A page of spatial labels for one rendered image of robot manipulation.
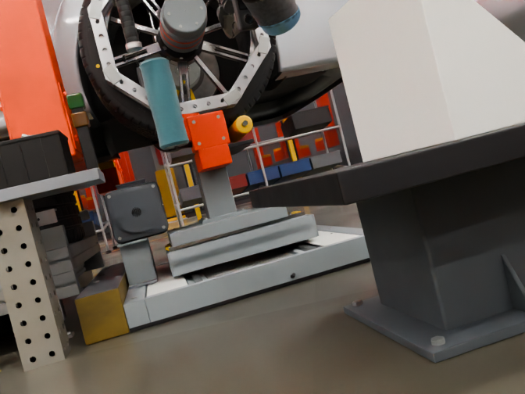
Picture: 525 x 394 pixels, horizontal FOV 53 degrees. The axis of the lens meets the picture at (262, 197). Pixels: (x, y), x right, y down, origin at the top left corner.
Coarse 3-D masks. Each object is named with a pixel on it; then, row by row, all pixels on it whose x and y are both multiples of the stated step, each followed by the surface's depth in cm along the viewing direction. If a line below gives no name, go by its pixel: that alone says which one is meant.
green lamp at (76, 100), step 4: (68, 96) 137; (72, 96) 137; (76, 96) 137; (80, 96) 138; (68, 100) 137; (72, 100) 137; (76, 100) 137; (80, 100) 137; (68, 104) 137; (72, 104) 137; (76, 104) 137; (80, 104) 137; (84, 104) 140; (72, 108) 137; (76, 108) 137; (84, 108) 140
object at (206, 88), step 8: (152, 56) 219; (160, 56) 219; (200, 56) 223; (208, 56) 223; (192, 64) 217; (208, 64) 223; (216, 64) 224; (192, 72) 217; (200, 72) 222; (216, 72) 224; (176, 80) 216; (184, 80) 216; (192, 80) 217; (200, 80) 222; (208, 80) 223; (176, 88) 220; (184, 88) 219; (192, 88) 222; (200, 88) 222; (208, 88) 223; (184, 96) 221; (200, 96) 222; (208, 96) 223
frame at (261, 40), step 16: (96, 0) 161; (96, 16) 160; (96, 32) 161; (256, 32) 171; (256, 48) 171; (112, 64) 161; (256, 64) 171; (112, 80) 161; (128, 80) 162; (240, 80) 169; (128, 96) 167; (144, 96) 163; (224, 96) 168; (240, 96) 169; (192, 112) 166; (208, 112) 172
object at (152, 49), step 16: (144, 0) 174; (208, 0) 179; (112, 16) 172; (112, 32) 185; (144, 32) 175; (208, 32) 179; (240, 32) 193; (112, 48) 192; (144, 48) 174; (160, 48) 175; (208, 48) 178; (224, 48) 179; (240, 48) 199; (176, 64) 179; (240, 64) 200
